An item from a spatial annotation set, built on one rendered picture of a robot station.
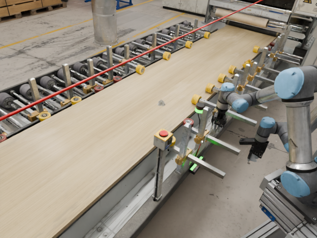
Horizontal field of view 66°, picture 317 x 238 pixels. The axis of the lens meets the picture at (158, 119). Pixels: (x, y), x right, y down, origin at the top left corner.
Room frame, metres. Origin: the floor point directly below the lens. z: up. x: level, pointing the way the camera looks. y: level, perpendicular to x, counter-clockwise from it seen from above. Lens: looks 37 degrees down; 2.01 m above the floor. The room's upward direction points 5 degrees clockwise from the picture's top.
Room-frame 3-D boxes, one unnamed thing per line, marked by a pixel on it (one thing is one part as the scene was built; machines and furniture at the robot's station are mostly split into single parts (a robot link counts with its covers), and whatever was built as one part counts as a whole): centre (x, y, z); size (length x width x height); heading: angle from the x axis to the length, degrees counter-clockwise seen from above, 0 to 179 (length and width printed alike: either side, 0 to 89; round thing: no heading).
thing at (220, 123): (1.24, -0.38, 1.13); 0.09 x 0.08 x 0.12; 167
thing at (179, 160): (1.15, -0.19, 0.84); 0.14 x 0.06 x 0.05; 147
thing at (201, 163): (1.13, -0.25, 0.84); 0.44 x 0.03 x 0.04; 57
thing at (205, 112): (1.34, -0.31, 0.87); 0.04 x 0.04 x 0.48; 57
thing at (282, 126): (1.16, -0.75, 1.12); 0.11 x 0.11 x 0.08; 0
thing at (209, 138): (1.34, -0.39, 0.84); 0.43 x 0.03 x 0.04; 57
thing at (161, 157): (0.91, -0.03, 0.93); 0.05 x 0.05 x 0.45; 57
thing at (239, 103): (1.16, -0.44, 1.29); 0.11 x 0.11 x 0.08; 26
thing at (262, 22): (3.82, -1.28, 1.05); 1.43 x 0.12 x 0.12; 57
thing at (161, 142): (0.92, -0.03, 1.18); 0.07 x 0.07 x 0.08; 57
